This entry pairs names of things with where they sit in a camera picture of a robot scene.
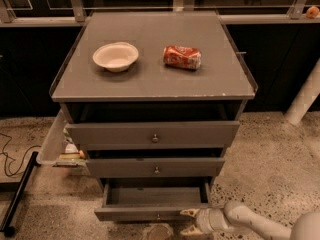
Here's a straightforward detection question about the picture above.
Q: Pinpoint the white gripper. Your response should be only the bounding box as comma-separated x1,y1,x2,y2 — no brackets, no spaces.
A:
180,208,232,236

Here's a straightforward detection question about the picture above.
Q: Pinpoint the grey bottom drawer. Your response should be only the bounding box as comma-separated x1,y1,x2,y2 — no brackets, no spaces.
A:
95,177,211,222

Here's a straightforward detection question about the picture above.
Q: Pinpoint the grey drawer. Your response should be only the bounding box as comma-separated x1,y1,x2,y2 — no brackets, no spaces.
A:
66,121,240,150
86,158,224,178
95,177,211,222

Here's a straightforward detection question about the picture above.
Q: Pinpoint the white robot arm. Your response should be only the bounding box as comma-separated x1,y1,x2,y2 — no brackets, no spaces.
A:
180,59,320,240

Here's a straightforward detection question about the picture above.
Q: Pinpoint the grey middle drawer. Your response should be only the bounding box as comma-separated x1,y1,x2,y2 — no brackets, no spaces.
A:
86,158,224,178

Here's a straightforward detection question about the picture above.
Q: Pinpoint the grey top drawer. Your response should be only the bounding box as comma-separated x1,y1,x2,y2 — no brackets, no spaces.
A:
66,121,240,150

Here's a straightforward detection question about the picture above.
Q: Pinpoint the grey wooden drawer cabinet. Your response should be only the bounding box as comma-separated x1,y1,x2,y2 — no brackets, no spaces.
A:
49,11,259,198

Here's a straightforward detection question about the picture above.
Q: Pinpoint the clear plastic side bin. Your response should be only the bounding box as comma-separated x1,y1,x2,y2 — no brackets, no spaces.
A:
37,111,85,168

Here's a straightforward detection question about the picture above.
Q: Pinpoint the crushed red soda can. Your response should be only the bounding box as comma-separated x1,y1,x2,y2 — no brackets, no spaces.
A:
163,45,202,70

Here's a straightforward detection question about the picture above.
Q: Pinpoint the white paper bowl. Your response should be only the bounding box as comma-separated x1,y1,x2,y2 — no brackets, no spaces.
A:
92,42,139,72

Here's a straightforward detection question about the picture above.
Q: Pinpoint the black metal floor bar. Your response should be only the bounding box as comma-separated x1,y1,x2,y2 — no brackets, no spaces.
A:
0,151,38,237

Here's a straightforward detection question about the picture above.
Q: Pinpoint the small orange fruit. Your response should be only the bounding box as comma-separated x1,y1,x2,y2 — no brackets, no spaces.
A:
306,6,320,19

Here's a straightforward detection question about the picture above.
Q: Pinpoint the metal railing with glass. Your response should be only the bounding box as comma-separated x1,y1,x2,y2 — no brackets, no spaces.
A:
0,0,320,27

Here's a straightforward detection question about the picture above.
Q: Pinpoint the black cable on floor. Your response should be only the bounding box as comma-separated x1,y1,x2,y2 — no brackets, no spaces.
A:
0,132,42,178

